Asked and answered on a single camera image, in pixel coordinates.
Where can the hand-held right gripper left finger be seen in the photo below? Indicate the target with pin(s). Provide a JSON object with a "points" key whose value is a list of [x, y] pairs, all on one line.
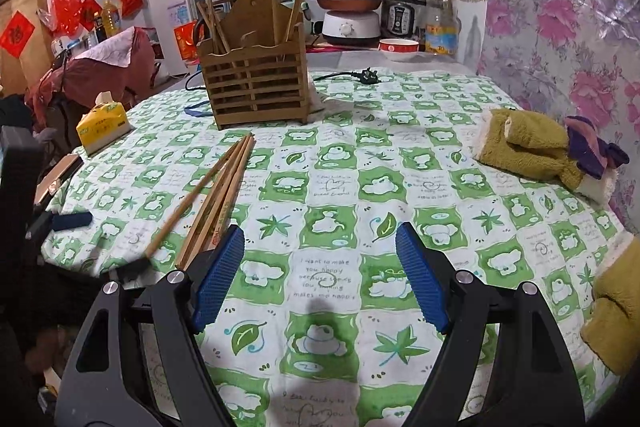
{"points": [[220, 277]]}

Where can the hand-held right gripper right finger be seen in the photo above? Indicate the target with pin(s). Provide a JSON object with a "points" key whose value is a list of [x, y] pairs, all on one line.
{"points": [[422, 277]]}

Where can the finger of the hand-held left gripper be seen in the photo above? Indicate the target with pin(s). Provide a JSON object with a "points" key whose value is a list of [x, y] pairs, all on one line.
{"points": [[72, 221], [130, 269]]}

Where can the brown wooden chopstick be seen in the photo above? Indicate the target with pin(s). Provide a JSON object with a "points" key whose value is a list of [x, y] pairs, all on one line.
{"points": [[207, 212], [193, 199], [230, 212], [215, 212]]}

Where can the wooden chopstick holder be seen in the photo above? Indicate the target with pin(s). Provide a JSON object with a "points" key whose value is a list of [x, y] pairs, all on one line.
{"points": [[255, 82]]}

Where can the phone in brown case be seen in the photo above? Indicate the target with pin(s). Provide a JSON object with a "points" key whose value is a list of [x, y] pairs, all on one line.
{"points": [[57, 179]]}

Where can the yellow tissue pack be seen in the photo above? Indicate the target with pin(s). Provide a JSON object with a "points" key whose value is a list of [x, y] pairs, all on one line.
{"points": [[102, 127]]}

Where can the green checked tablecloth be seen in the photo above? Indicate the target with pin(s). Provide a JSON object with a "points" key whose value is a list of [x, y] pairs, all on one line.
{"points": [[350, 207]]}

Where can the red cloth covered furniture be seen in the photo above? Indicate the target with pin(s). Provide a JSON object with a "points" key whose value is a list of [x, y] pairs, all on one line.
{"points": [[85, 82]]}

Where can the red diamond paper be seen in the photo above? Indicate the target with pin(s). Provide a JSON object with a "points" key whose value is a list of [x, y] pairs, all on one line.
{"points": [[17, 34], [91, 12]]}

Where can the white floral cloth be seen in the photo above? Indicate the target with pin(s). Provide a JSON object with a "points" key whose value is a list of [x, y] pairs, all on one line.
{"points": [[110, 49]]}

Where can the blue elastic band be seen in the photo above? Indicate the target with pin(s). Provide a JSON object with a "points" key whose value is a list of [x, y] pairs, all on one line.
{"points": [[197, 111]]}

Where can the olive green mitten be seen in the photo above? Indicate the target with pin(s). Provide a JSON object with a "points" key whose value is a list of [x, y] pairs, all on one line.
{"points": [[530, 147], [617, 312]]}

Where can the dark sauce bottle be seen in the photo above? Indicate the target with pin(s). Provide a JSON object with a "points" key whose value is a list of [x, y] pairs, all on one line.
{"points": [[99, 29]]}

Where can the red plastic bag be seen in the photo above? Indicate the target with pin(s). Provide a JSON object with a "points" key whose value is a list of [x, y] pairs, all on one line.
{"points": [[65, 9]]}

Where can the yellow cooking oil bottle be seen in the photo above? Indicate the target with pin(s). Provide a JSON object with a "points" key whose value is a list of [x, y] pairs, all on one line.
{"points": [[110, 19]]}

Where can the red gift bag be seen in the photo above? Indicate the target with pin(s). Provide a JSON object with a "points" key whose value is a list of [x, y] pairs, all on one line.
{"points": [[186, 42]]}

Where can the purple knit cloth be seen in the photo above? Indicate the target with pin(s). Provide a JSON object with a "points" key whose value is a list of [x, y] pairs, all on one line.
{"points": [[595, 149]]}

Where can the white refrigerator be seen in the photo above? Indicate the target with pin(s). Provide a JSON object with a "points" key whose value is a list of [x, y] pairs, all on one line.
{"points": [[175, 32]]}

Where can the red white bowl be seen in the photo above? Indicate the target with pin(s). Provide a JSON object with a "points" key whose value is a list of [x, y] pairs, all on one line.
{"points": [[398, 49]]}

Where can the clear plastic bottle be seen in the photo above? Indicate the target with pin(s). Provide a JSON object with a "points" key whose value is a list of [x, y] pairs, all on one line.
{"points": [[442, 27]]}

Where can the white electric hotplate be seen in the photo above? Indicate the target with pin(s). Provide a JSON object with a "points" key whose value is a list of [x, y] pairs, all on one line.
{"points": [[350, 29]]}

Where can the black silver pressure cooker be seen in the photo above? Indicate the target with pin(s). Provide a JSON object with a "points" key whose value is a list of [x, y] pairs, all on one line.
{"points": [[405, 12]]}

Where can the red frying pan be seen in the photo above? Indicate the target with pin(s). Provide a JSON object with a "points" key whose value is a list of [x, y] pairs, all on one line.
{"points": [[347, 3]]}

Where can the floral wrapped mattress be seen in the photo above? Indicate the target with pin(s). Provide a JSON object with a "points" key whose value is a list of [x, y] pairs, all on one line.
{"points": [[565, 7]]}

